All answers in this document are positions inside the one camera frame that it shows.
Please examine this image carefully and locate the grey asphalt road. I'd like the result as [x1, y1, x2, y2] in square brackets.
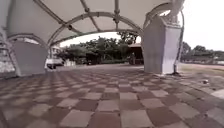
[179, 61, 224, 72]

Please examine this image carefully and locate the dark low building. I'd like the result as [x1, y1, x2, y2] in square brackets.
[127, 42, 145, 66]

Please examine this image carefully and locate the white concrete canopy pillar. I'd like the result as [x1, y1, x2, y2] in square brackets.
[7, 33, 50, 78]
[141, 15, 184, 76]

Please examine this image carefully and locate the chequered red and grey paving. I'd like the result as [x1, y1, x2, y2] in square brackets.
[0, 65, 224, 128]

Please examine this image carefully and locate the white vehicle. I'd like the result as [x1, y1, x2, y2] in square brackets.
[45, 57, 66, 70]

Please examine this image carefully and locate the row of green trees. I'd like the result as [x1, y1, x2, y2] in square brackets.
[57, 31, 224, 66]

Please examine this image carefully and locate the white arched canopy roof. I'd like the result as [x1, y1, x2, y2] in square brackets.
[0, 0, 186, 51]

